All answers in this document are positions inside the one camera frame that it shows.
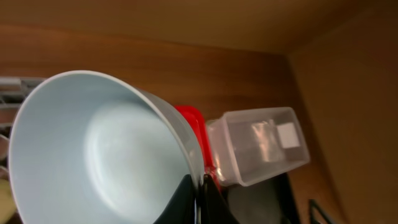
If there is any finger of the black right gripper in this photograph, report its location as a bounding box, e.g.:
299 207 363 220
308 199 336 224

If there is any red plastic tray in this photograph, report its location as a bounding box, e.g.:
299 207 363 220
175 105 221 192

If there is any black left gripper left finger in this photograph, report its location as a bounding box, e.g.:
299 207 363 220
154 174 195 224

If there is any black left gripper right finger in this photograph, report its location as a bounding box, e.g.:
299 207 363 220
199 174 239 224

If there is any pale blue bowl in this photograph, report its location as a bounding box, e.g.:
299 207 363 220
8 70 204 223

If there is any clear plastic bin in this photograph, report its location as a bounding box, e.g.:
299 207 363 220
206 107 310 187

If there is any yellow plastic cup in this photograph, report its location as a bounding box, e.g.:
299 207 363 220
0 179 17 224

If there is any grey dishwasher rack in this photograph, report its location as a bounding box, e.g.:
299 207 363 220
1 77 45 179

